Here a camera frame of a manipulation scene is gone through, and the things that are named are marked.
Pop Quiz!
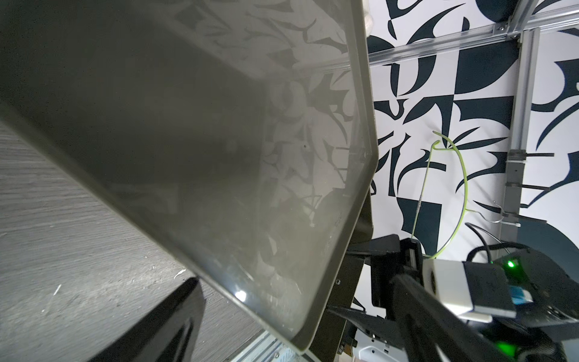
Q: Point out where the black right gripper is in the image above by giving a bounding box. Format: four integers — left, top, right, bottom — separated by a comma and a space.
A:
328, 235, 578, 361

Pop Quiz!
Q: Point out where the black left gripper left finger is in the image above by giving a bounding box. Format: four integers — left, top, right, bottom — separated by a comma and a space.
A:
91, 277, 206, 361

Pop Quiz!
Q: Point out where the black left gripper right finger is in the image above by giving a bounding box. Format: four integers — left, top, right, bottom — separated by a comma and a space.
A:
393, 275, 513, 361

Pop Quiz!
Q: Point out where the grey top drawer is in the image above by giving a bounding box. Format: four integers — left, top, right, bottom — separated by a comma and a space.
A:
1, 1, 378, 352

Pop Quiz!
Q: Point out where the green clothes hanger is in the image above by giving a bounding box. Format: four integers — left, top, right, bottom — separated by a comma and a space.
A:
409, 130, 501, 259

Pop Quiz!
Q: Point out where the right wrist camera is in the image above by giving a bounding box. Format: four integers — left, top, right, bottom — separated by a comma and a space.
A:
422, 259, 534, 324

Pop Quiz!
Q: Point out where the grey wall hook rail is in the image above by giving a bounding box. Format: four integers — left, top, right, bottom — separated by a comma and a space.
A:
499, 149, 554, 242

